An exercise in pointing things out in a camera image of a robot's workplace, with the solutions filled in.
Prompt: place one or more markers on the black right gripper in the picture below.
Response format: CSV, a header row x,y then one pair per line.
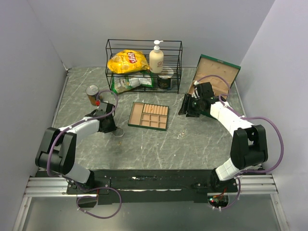
x,y
187,101

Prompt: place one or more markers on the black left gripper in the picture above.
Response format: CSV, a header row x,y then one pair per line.
x,y
112,127

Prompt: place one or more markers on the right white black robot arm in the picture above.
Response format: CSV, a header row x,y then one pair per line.
x,y
249,143

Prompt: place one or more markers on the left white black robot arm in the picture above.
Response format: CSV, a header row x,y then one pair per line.
x,y
57,150

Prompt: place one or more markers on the green jewelry tray insert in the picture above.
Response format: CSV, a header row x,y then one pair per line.
x,y
149,116

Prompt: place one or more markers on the green jewelry box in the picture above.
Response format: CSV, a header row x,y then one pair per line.
x,y
222,74

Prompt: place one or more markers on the dark tin can with lid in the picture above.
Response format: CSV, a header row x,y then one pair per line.
x,y
164,78

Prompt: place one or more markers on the brown food can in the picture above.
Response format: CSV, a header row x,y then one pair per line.
x,y
92,92

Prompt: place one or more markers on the green white snack bag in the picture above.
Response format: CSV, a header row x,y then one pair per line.
x,y
129,81

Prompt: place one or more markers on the cream lotion pump bottle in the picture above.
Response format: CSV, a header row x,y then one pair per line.
x,y
156,58

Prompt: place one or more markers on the yellow chips bag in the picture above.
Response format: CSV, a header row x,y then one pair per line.
x,y
128,61

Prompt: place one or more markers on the silver chain jewelry pile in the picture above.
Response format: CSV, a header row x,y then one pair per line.
x,y
182,134

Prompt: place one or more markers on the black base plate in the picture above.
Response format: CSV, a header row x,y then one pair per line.
x,y
148,186

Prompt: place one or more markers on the black wire shelf rack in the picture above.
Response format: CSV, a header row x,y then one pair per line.
x,y
172,50

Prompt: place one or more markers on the aluminium rail frame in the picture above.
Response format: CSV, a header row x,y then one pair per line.
x,y
43,186

